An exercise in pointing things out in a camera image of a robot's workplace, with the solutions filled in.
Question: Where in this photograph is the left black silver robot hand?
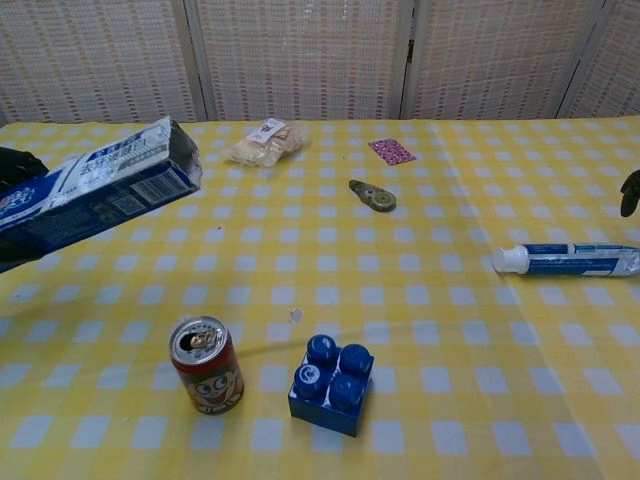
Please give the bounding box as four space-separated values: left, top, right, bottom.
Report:
0 146 50 274

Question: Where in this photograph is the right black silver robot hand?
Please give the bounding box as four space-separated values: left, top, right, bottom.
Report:
619 168 640 219

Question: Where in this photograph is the blue white toothpaste box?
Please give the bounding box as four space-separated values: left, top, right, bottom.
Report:
0 115 202 256

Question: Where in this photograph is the white blue toothpaste tube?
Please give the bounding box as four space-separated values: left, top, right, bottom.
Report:
492 242 640 279

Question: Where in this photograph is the woven folding screen panel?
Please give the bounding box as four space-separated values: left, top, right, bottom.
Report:
557 0 640 120
399 0 611 121
184 0 419 122
0 0 209 126

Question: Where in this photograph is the pink patterned card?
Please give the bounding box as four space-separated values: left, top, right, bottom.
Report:
368 137 417 166

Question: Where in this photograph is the clear snack bag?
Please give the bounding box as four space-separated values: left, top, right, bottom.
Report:
222 117 310 168

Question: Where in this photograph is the grey correction tape dispenser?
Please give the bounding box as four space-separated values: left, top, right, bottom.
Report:
348 178 398 214

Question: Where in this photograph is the red drink can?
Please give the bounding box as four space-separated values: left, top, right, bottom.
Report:
168 315 246 416

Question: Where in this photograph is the blue four-cup pack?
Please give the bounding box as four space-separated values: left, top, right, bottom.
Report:
287 333 375 439

